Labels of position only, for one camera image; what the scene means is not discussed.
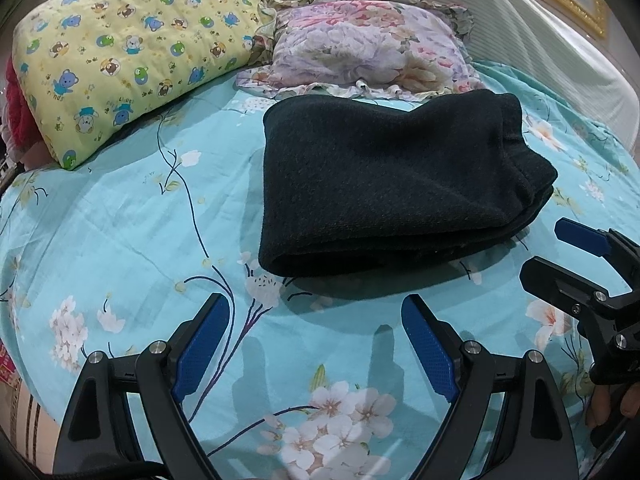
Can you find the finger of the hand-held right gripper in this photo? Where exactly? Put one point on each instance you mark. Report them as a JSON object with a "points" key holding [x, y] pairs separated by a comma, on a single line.
{"points": [[555, 280], [580, 237]]}

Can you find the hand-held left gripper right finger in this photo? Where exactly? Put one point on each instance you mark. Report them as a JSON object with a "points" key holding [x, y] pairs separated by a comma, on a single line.
{"points": [[430, 350]]}

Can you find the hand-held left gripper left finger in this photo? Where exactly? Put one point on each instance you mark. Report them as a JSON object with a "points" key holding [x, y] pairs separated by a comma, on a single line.
{"points": [[200, 350]]}

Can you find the black pants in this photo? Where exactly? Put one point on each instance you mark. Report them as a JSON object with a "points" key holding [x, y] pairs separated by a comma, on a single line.
{"points": [[375, 185]]}

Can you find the person's right hand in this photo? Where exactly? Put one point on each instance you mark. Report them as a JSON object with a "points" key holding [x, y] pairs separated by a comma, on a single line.
{"points": [[607, 405]]}

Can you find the light blue floral bedsheet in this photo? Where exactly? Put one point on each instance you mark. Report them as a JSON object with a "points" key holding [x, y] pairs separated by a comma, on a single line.
{"points": [[125, 235]]}

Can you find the white ribbed headboard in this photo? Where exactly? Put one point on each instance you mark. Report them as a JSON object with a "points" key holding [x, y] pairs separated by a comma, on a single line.
{"points": [[525, 25]]}

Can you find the purple pink floral pillow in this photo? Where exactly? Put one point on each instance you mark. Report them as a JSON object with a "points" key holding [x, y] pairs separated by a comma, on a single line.
{"points": [[350, 40]]}

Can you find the red cloth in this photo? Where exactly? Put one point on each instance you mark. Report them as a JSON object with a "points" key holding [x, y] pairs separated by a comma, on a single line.
{"points": [[15, 105]]}

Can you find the yellow bear print pillow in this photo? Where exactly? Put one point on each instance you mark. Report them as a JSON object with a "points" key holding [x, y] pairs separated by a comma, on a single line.
{"points": [[125, 50]]}

